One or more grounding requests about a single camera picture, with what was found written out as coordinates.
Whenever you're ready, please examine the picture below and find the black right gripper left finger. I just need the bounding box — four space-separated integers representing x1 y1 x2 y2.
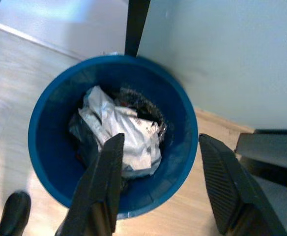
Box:
55 133 125 236

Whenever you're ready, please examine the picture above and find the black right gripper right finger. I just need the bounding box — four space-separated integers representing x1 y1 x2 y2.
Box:
199 133 287 236

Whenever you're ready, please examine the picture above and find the grey upholstered headboard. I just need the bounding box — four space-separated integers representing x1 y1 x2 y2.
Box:
234 129 287 173

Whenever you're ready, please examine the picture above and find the blue round waste bin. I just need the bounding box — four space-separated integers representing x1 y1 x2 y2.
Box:
27 54 200 221

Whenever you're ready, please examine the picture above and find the crumpled white paper trash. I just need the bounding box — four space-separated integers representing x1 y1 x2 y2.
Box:
78 85 163 179

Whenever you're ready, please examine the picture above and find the silver robot left leg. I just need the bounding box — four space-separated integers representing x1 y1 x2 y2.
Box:
0 191 32 236

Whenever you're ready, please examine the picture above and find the black door frame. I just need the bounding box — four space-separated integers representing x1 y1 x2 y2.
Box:
124 0 151 57

